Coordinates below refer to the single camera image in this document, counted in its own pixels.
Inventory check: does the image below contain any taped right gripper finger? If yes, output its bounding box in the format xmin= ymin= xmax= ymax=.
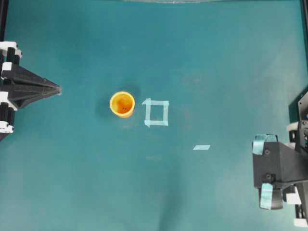
xmin=252 ymin=134 xmax=278 ymax=155
xmin=258 ymin=183 xmax=283 ymax=210

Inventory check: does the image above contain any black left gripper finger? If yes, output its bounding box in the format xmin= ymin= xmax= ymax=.
xmin=9 ymin=89 xmax=62 ymax=111
xmin=12 ymin=64 xmax=61 ymax=89

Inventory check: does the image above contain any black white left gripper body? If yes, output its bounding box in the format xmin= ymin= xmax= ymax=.
xmin=0 ymin=41 xmax=23 ymax=133

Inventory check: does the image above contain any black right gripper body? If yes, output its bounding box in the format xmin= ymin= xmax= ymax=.
xmin=253 ymin=142 xmax=308 ymax=188

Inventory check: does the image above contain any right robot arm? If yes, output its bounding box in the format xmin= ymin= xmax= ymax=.
xmin=252 ymin=94 xmax=308 ymax=218

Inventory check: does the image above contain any small tape strip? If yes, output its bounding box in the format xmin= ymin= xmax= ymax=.
xmin=193 ymin=145 xmax=210 ymax=151

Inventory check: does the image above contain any orange plastic cup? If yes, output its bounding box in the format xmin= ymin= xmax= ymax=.
xmin=109 ymin=91 xmax=135 ymax=118

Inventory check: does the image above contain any tape square marker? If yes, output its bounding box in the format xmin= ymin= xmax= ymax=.
xmin=142 ymin=98 xmax=169 ymax=127

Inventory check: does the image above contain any black frame bar left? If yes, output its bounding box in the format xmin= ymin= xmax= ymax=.
xmin=0 ymin=0 xmax=9 ymax=41

